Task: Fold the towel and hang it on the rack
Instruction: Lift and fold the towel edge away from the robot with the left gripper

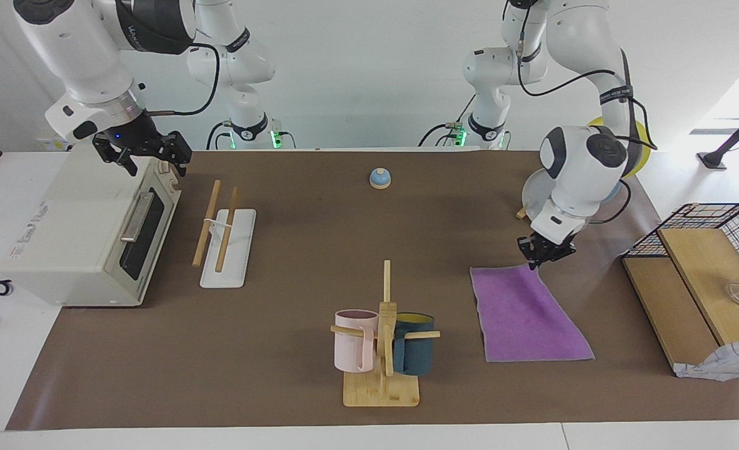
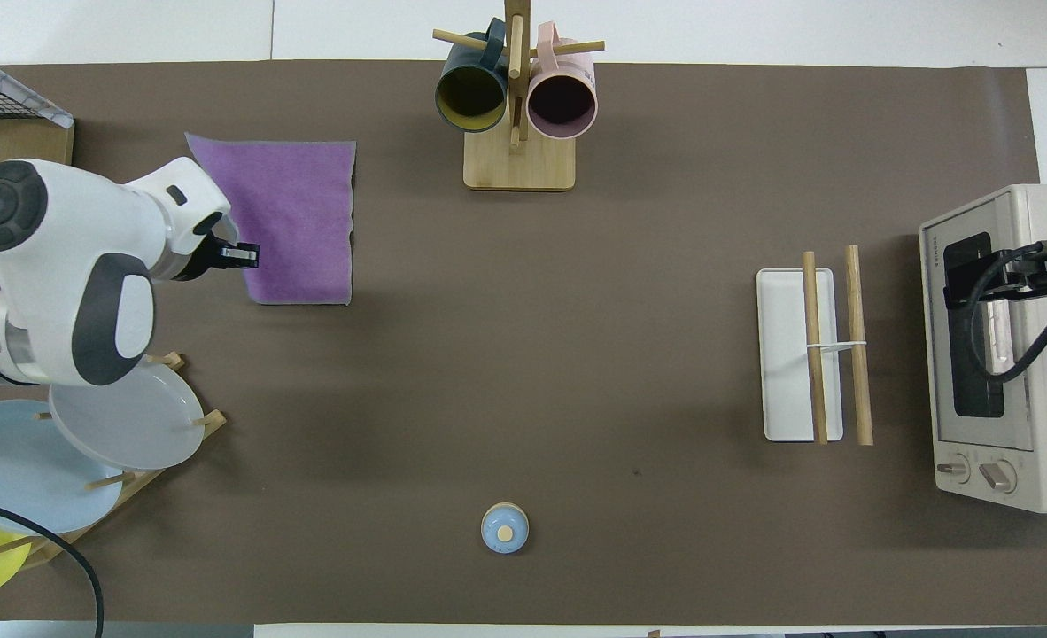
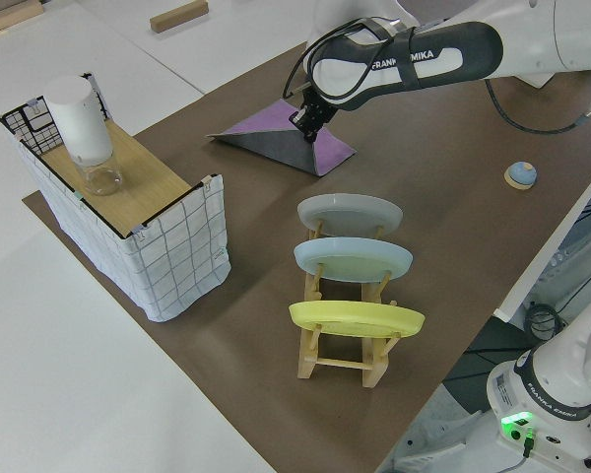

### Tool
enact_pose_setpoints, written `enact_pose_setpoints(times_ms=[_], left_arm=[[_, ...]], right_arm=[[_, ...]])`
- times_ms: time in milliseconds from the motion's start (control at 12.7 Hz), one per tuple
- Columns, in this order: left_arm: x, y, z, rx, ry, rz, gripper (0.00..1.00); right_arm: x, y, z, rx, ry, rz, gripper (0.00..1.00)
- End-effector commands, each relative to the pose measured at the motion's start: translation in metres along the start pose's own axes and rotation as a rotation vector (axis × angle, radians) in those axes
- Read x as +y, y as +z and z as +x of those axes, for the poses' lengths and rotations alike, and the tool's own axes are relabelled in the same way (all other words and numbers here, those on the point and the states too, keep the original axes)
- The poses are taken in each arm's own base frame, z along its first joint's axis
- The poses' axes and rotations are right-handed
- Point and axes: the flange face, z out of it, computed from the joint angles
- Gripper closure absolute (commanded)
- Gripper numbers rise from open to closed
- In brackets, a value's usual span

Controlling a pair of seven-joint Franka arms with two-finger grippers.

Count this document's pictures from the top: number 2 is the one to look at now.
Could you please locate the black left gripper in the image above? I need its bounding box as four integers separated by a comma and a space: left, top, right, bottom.
174, 232, 260, 283

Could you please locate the purple and grey towel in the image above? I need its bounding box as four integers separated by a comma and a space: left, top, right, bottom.
185, 133, 357, 307

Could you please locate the wooden plate rack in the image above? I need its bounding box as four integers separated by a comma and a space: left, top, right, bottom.
0, 352, 228, 570

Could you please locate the beige toaster oven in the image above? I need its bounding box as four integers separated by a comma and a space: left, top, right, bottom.
919, 184, 1047, 515

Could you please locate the grey plate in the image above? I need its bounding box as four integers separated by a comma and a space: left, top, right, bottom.
49, 357, 206, 471

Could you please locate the white rectangular tray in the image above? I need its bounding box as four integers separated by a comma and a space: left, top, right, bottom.
756, 245, 874, 446

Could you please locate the dark teal mug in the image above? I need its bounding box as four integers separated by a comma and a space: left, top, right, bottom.
435, 19, 511, 134

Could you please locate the wooden mug tree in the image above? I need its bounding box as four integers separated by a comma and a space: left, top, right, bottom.
432, 0, 606, 192

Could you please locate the brown table mat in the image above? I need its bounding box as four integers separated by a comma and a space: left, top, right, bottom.
0, 60, 1047, 626

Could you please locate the light blue plate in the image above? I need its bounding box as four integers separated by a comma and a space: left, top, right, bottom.
0, 399, 124, 535

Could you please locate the pink mug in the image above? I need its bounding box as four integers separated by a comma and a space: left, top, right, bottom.
526, 22, 598, 141

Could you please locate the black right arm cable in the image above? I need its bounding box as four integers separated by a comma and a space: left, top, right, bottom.
966, 241, 1047, 384

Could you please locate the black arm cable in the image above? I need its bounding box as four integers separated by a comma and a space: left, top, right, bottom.
966, 241, 1047, 384
0, 494, 105, 638

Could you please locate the wire basket on board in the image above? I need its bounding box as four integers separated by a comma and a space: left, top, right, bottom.
0, 46, 74, 129

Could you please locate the black wire basket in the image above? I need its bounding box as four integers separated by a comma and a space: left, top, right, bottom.
0, 78, 37, 121

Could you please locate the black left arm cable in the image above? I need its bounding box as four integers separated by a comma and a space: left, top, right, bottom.
0, 494, 105, 638

